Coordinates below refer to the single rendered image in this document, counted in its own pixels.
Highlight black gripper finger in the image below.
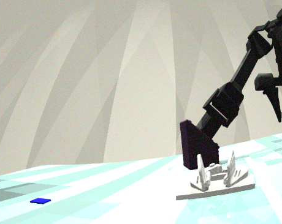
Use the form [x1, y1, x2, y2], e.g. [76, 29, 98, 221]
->
[263, 87, 281, 122]

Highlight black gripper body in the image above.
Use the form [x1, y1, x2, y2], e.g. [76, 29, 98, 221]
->
[254, 48, 282, 91]

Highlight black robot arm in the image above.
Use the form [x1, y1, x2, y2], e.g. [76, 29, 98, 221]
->
[196, 9, 282, 141]

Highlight blue flat square plate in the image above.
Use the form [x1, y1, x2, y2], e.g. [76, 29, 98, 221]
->
[29, 198, 51, 204]

